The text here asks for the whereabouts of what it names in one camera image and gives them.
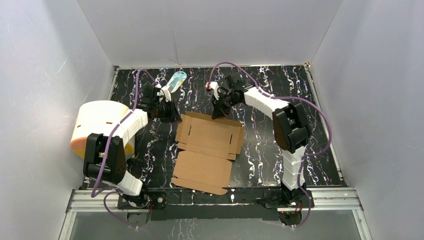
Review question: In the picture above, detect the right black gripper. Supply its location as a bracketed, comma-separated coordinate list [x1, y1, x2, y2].
[211, 91, 241, 119]

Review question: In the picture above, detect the brown cardboard box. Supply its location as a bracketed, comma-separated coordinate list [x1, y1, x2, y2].
[171, 112, 245, 196]

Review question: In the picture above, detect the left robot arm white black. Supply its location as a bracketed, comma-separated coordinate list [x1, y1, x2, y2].
[83, 84, 182, 208]

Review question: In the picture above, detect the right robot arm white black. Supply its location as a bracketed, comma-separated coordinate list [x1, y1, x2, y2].
[205, 73, 312, 208]

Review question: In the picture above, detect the blue white blister package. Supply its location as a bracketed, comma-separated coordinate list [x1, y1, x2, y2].
[164, 71, 187, 94]

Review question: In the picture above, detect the white orange round container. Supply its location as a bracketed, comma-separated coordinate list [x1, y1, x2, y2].
[70, 100, 137, 159]

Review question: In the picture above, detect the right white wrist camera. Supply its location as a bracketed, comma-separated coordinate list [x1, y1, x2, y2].
[205, 81, 220, 100]

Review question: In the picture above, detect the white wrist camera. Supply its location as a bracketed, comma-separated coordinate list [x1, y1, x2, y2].
[205, 81, 220, 100]
[155, 83, 172, 102]

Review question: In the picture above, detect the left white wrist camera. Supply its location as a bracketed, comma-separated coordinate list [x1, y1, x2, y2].
[155, 83, 172, 102]

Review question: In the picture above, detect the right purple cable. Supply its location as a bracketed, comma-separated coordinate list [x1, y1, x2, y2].
[207, 62, 333, 229]

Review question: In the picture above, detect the purple cable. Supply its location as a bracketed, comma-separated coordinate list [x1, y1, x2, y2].
[91, 68, 157, 229]
[207, 62, 333, 229]

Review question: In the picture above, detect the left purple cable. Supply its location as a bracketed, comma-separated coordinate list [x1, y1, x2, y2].
[91, 68, 157, 229]

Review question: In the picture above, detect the aluminium front rail frame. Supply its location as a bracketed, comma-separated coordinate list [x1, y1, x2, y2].
[59, 187, 372, 240]

